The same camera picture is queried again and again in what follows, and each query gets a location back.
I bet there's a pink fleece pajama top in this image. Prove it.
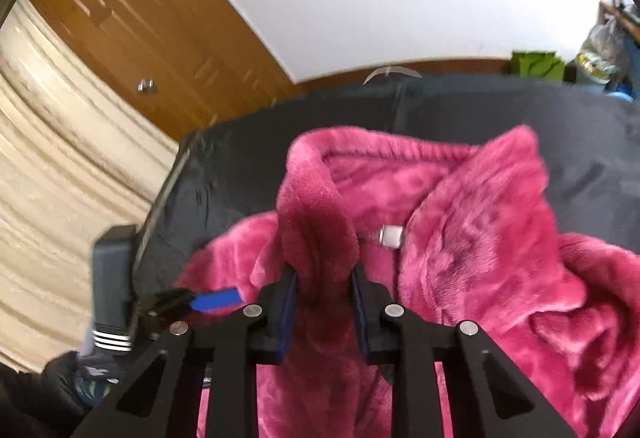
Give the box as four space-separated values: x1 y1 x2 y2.
175 125 640 438

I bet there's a cluttered wooden shelf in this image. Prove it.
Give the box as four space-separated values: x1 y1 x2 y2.
597 0 640 43

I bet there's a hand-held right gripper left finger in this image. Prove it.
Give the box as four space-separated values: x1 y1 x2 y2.
70 265 301 438

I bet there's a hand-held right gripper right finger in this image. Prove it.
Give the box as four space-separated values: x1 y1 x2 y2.
349 265 576 438

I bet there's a green bag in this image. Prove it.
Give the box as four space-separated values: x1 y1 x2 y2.
510 50 566 79

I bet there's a clear plastic hanger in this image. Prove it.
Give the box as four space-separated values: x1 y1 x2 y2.
364 65 423 86

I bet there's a cream curtain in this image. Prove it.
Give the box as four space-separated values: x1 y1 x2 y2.
0 0 183 374

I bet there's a dark grey blanket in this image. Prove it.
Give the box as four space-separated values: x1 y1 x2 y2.
137 75 640 313

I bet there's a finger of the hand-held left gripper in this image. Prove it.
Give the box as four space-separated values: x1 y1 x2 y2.
135 288 241 334

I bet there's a clear plastic bag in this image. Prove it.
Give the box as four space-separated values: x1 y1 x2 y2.
575 15 633 88

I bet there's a wooden door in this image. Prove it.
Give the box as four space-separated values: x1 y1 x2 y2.
25 0 311 141

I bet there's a person's left forearm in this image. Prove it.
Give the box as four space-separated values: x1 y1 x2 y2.
0 350 126 438

